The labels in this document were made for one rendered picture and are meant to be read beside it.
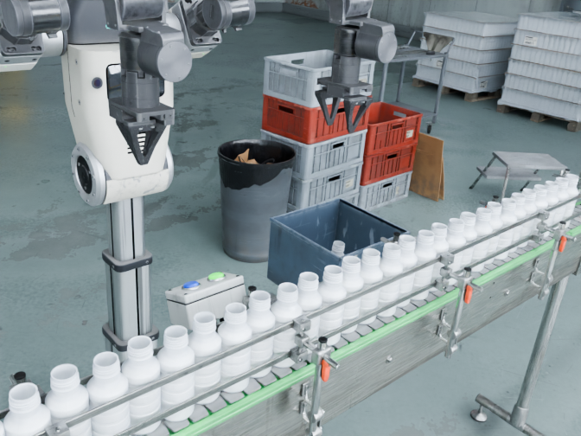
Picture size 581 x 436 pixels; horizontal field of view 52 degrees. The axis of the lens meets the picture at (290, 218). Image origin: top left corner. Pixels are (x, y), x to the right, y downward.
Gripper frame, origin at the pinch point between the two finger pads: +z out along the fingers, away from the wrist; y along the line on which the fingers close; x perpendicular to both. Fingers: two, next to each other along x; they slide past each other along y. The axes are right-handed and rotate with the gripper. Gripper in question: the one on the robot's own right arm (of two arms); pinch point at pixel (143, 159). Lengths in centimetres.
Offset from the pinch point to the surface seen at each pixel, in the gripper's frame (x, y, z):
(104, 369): -15.6, 15.9, 24.7
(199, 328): 1.5, 14.5, 25.2
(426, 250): 61, 16, 27
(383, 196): 285, -173, 128
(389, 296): 49, 17, 34
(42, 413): -24.8, 15.8, 28.0
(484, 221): 85, 16, 26
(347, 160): 232, -164, 88
